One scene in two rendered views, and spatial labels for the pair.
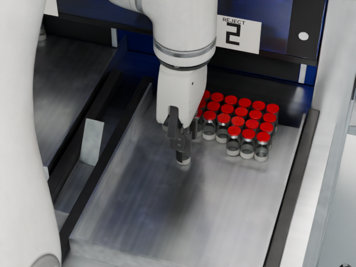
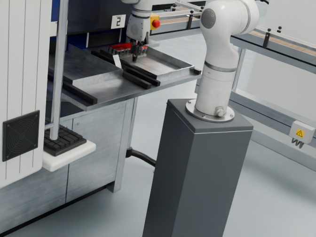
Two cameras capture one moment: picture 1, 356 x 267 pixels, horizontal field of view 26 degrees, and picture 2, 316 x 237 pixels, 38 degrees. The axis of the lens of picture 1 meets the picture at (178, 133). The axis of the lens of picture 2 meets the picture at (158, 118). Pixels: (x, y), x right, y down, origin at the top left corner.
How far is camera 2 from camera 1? 1.78 m
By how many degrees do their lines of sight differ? 59
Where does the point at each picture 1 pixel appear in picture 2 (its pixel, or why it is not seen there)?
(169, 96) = (146, 27)
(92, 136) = (117, 60)
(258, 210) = (163, 62)
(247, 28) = (122, 18)
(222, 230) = (166, 67)
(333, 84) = not seen: hidden behind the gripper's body
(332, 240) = not seen: hidden behind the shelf
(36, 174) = not seen: outside the picture
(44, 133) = (97, 71)
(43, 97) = (77, 66)
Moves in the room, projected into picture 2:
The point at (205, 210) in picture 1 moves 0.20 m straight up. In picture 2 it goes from (157, 66) to (164, 22)
